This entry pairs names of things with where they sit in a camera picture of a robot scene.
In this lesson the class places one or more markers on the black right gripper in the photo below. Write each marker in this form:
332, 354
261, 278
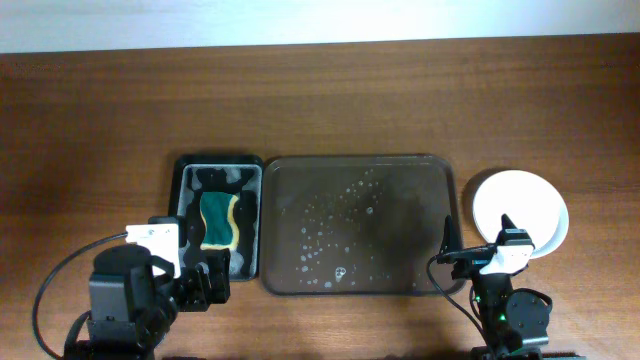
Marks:
470, 254

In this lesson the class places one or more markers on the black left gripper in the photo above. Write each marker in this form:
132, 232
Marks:
201, 284

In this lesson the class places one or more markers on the yellow green sponge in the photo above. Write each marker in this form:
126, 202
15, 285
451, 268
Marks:
221, 228

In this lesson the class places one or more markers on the cream plate with red stain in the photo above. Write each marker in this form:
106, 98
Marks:
531, 202

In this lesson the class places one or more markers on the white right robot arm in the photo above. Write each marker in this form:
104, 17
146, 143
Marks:
512, 322

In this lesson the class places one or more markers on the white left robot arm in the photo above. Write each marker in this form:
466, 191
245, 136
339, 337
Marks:
120, 323

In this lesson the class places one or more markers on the brown plastic serving tray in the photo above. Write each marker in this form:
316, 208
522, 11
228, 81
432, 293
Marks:
356, 225

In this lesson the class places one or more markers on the black wash basin with water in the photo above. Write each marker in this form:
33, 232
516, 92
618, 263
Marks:
239, 175

